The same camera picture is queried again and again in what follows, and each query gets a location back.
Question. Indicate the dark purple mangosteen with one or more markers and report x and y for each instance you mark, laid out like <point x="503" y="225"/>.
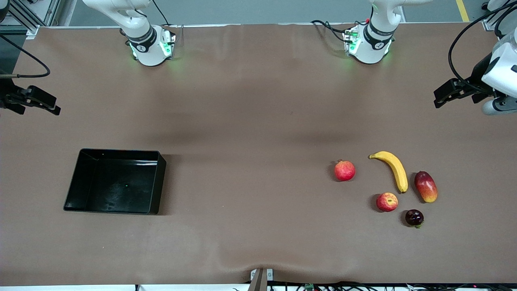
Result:
<point x="414" y="217"/>

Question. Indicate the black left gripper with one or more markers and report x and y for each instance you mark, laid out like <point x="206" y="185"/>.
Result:
<point x="479" y="74"/>

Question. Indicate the black plastic box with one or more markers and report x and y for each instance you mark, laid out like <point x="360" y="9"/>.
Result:
<point x="117" y="186"/>

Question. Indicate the yellow banana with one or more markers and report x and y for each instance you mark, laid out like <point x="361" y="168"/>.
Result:
<point x="396" y="167"/>

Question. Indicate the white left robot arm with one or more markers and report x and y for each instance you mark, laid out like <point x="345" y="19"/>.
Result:
<point x="369" y="48"/>

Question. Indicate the red yellow mango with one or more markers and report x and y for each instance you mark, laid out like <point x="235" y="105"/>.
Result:
<point x="426" y="186"/>

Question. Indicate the aluminium frame profile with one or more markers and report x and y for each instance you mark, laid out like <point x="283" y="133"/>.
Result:
<point x="24" y="16"/>

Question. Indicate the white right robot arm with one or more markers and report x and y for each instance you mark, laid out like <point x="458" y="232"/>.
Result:
<point x="148" y="50"/>

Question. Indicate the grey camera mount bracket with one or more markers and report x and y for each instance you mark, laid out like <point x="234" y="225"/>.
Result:
<point x="260" y="279"/>

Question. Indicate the red yellow apple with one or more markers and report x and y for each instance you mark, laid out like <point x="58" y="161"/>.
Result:
<point x="387" y="202"/>

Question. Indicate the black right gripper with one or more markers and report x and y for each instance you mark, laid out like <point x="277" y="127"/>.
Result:
<point x="5" y="98"/>

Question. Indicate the red pomegranate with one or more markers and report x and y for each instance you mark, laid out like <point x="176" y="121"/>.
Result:
<point x="344" y="171"/>

